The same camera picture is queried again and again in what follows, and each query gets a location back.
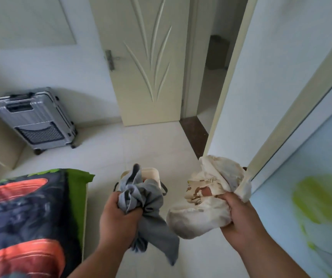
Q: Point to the person's left hand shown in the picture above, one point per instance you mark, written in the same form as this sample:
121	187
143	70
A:
116	220

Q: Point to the person's right hand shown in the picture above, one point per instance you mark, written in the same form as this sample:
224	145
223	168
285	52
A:
239	221

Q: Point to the person's right fingers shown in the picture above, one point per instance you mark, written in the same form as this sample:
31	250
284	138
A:
212	193

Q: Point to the person's left thumb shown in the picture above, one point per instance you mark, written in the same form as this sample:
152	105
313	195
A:
115	199

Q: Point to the cream white printed garment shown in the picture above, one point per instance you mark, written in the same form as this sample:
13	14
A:
205	199

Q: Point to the grey cloth garment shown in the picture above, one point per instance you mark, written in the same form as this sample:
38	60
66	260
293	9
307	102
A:
145	208

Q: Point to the person's right forearm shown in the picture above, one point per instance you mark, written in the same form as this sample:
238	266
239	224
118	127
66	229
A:
265	251

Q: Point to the person's left forearm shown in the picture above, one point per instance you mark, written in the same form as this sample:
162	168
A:
95	264

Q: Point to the beige laundry basket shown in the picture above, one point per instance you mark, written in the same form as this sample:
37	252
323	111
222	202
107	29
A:
148	175

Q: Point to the dark patterned bed cover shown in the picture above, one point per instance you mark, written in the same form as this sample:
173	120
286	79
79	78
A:
30	222

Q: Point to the glass door with green print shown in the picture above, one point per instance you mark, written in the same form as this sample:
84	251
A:
307	205

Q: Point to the silver hard-shell suitcase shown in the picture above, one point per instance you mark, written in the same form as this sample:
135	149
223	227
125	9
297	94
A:
35	118

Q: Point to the dark trash bin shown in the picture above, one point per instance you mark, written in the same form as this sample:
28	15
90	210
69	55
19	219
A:
218	52

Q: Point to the cream door with carved pattern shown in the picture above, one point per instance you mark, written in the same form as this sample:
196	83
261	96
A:
144	59

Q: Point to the cream door frame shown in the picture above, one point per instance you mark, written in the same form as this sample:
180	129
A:
296	104

